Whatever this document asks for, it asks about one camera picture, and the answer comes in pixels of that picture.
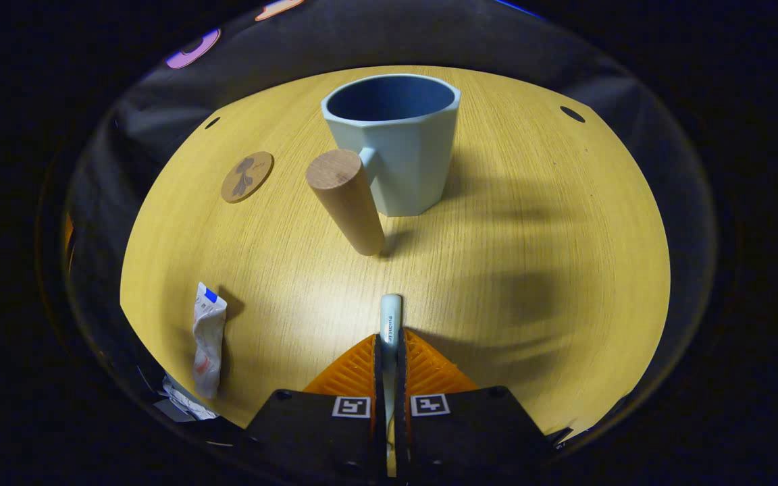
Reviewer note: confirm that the pale green toothbrush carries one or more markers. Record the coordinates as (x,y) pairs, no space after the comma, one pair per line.
(390,317)

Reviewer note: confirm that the black backdrop cloth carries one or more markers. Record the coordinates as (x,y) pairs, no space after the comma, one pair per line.
(362,40)

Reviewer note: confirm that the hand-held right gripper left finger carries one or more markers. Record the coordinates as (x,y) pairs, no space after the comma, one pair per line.
(378,378)

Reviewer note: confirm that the white toothpaste tube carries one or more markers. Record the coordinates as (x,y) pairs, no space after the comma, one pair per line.
(208,337)

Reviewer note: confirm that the round cork coaster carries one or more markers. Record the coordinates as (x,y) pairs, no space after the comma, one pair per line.
(247,177)

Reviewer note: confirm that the wooden desktop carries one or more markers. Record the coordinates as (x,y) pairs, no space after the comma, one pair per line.
(531,236)

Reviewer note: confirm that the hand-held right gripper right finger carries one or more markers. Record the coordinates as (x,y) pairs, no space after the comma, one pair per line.
(401,385)

